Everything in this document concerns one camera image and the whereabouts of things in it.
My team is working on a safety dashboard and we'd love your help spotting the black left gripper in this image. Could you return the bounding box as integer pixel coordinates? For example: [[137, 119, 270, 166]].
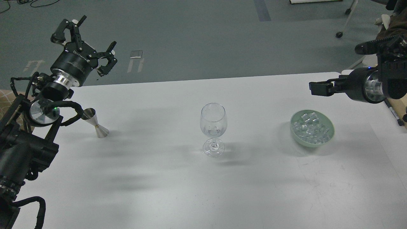
[[50, 15, 117, 87]]

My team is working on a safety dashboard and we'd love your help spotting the light wooden box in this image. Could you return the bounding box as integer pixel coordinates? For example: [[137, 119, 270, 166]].
[[388, 95, 407, 129]]

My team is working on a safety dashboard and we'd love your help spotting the silver floor plate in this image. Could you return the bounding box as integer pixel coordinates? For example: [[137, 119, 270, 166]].
[[129, 50, 143, 59]]

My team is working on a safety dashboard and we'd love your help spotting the seated person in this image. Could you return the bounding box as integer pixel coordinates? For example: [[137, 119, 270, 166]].
[[376, 0, 407, 39]]

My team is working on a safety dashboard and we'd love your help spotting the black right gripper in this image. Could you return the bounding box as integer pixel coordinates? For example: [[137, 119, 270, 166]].
[[309, 67, 383, 104]]

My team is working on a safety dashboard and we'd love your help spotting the black floor cable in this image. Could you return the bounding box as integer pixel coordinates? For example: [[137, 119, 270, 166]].
[[0, 0, 60, 14]]

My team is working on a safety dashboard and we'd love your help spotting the beige checkered chair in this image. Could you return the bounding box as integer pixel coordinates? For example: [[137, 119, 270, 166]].
[[0, 89, 25, 130]]

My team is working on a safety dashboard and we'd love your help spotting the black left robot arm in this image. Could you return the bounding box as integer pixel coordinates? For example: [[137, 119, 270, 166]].
[[0, 16, 117, 229]]

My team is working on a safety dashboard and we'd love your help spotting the steel cocktail jigger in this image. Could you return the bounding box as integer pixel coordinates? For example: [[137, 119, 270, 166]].
[[81, 108, 109, 139]]

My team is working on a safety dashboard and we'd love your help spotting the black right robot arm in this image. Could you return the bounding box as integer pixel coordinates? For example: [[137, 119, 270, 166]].
[[309, 35, 407, 104]]

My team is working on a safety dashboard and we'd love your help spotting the green bowl of ice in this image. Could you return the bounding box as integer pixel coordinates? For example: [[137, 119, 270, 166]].
[[289, 110, 335, 148]]

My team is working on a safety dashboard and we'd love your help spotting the clear wine glass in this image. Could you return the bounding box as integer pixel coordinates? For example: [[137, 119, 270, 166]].
[[200, 102, 228, 157]]

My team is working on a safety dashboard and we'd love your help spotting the black marker pen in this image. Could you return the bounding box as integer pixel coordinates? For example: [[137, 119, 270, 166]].
[[384, 99, 404, 126]]

